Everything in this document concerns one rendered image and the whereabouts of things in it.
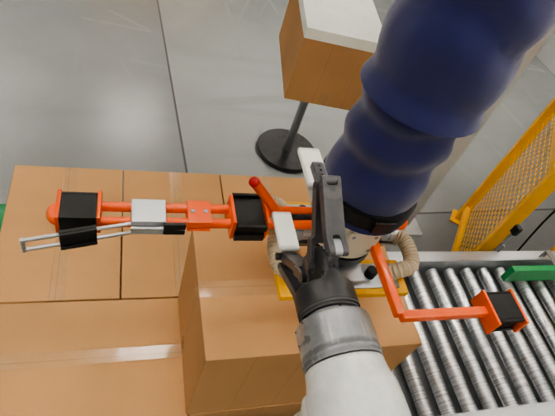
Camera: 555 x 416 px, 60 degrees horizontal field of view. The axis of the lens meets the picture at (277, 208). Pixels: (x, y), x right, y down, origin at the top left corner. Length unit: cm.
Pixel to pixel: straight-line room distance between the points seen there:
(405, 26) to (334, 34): 154
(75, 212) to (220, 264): 47
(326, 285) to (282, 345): 71
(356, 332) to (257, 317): 76
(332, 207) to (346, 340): 15
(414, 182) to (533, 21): 35
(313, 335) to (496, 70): 49
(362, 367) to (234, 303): 80
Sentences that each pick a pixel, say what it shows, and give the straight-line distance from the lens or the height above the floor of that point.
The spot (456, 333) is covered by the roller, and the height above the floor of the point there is 54.
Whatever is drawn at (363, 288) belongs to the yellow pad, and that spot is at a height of 112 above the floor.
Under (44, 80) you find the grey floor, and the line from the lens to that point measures 341.
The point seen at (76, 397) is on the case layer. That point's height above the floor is 54.
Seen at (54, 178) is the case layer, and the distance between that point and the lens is 204.
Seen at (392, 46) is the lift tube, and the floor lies 169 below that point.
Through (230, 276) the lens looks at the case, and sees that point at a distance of 132.
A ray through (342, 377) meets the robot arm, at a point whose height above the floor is 160.
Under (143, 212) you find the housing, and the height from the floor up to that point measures 124.
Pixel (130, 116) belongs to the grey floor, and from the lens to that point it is 316.
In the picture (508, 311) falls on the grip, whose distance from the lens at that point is 120.
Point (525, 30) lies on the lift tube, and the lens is 79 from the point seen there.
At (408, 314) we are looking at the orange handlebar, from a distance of 106.
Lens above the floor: 204
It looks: 47 degrees down
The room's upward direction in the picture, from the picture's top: 22 degrees clockwise
